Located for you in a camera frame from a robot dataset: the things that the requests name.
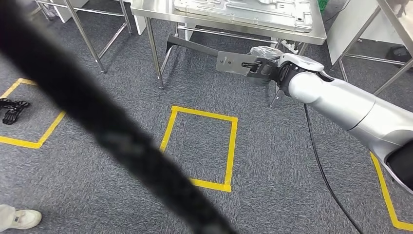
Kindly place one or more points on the stainless steel side table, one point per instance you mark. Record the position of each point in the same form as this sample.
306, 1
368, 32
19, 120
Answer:
84, 35
400, 22

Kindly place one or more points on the person's leg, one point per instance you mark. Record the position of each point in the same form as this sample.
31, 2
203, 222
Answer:
5, 213

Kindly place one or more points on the stamped grey metal plate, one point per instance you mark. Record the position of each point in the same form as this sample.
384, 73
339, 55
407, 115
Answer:
242, 13

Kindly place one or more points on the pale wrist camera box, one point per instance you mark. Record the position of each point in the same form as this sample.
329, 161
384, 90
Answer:
300, 61

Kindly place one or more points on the clear plastic wrap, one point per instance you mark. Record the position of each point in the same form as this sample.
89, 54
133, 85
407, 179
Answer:
266, 52

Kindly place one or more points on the white partition board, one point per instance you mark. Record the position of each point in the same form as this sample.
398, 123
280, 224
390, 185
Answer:
66, 9
355, 22

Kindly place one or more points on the person's white shoe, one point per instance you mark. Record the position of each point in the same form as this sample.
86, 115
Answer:
27, 219

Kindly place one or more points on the black finger-shaped object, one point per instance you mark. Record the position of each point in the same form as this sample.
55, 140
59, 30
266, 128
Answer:
13, 111

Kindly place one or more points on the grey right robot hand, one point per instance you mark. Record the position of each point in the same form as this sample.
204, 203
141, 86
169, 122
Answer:
269, 72

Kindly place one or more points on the stainless steel workbench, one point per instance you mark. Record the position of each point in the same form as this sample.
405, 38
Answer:
155, 9

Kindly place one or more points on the green plastic crate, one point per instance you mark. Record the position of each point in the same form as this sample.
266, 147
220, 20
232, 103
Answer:
323, 5

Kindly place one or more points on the long black plastic part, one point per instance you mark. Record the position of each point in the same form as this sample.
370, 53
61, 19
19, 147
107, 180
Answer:
232, 63

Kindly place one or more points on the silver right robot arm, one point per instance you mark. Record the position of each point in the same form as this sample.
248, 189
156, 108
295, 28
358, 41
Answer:
355, 109

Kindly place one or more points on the black round floor object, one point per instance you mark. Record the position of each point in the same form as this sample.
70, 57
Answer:
397, 54

